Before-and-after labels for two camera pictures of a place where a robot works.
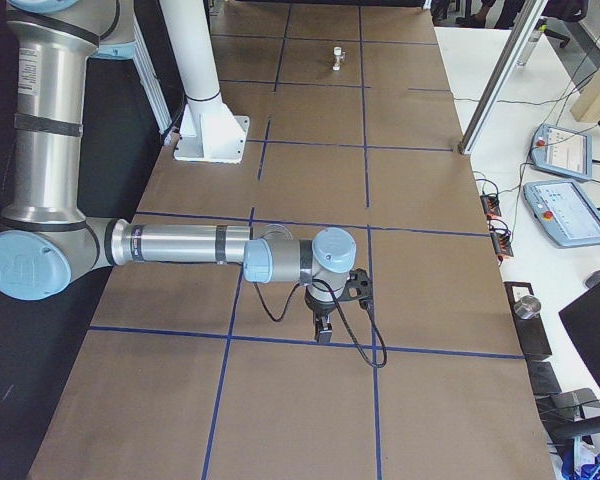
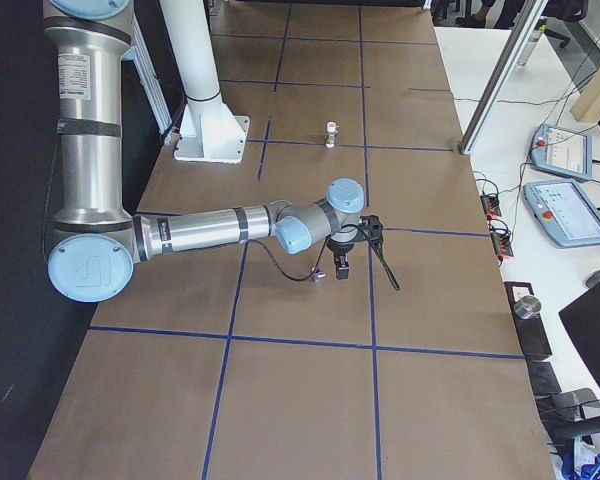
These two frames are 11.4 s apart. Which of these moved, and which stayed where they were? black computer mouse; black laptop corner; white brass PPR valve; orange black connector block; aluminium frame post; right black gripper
Moved: white brass PPR valve; right black gripper
Stayed: black computer mouse; black laptop corner; aluminium frame post; orange black connector block
